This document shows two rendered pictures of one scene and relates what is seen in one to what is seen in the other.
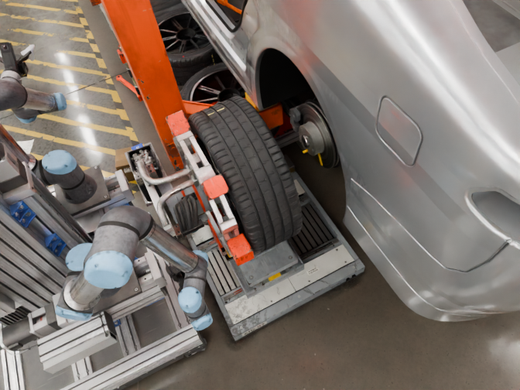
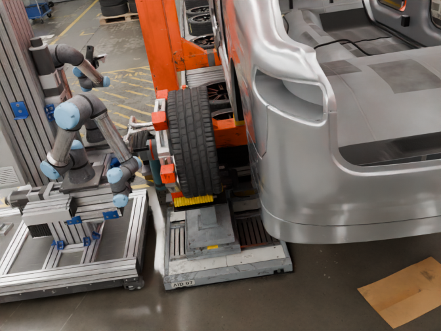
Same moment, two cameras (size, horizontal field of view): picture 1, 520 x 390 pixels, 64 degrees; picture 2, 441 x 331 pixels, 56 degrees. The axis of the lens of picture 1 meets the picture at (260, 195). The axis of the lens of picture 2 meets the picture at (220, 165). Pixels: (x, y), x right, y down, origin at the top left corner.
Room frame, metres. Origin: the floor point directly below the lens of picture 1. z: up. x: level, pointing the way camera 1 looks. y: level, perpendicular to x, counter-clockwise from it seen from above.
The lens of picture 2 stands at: (-0.96, -0.78, 2.04)
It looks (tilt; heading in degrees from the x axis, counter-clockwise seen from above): 32 degrees down; 19
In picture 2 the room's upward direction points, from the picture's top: 8 degrees counter-clockwise
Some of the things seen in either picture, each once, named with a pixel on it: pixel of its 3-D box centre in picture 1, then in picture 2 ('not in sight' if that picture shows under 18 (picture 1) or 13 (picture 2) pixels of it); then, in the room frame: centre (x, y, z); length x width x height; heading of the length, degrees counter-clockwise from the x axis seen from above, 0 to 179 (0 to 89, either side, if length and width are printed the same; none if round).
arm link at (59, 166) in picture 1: (61, 168); (90, 115); (1.21, 0.81, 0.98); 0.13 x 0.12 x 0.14; 94
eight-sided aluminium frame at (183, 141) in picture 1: (207, 193); (168, 146); (1.06, 0.22, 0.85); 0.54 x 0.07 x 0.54; 19
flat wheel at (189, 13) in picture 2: not in sight; (203, 15); (6.70, 1.72, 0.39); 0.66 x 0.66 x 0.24
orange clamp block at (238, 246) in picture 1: (240, 249); (168, 173); (0.76, 0.11, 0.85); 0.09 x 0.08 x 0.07; 19
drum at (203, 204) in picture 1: (192, 200); (157, 148); (1.03, 0.29, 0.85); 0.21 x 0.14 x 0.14; 109
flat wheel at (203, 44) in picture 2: not in sight; (210, 47); (4.63, 1.01, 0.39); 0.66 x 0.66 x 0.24
